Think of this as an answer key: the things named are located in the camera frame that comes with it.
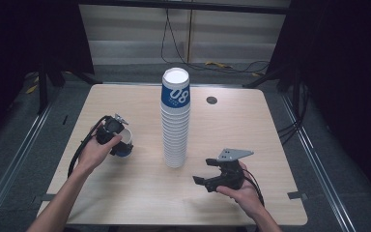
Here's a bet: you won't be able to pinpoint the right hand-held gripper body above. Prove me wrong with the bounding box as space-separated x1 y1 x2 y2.
203 148 255 193

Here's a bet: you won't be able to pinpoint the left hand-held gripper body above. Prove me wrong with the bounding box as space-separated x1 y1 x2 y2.
95 113 129 145

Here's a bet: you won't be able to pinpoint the blue white paper cup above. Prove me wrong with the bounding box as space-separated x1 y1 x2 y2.
109 128 134 159

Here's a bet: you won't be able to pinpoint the stack of white paper cups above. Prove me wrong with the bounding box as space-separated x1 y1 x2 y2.
159 67 191 169

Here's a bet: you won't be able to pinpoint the person's right hand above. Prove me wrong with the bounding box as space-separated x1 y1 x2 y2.
215 160 266 218

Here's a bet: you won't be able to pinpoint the person's left hand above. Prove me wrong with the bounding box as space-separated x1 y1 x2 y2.
76 126 124 177

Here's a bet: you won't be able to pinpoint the grey tape piece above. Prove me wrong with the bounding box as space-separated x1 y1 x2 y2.
286 190 309 201

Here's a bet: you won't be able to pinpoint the black stand legs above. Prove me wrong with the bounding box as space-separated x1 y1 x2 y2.
36 62 103 116
242 68 304 94

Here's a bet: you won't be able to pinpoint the black horizontal bar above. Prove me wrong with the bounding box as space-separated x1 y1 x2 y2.
77 0 292 15

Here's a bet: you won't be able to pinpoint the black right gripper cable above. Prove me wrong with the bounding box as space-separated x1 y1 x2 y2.
243 167 266 208

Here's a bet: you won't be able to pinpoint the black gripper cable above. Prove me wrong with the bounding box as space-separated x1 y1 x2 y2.
67 115 109 179
243 167 266 208

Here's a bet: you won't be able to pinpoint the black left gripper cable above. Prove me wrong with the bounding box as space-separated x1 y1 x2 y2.
67 115 109 179

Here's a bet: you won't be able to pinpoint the bundle of black floor cables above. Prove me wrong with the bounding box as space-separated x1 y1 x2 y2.
276 80 311 147

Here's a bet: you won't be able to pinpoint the metal floor rail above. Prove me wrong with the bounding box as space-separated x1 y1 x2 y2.
0 101 55 224
279 92 359 232

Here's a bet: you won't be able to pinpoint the black hanging cable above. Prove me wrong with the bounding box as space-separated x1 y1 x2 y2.
159 8 271 74

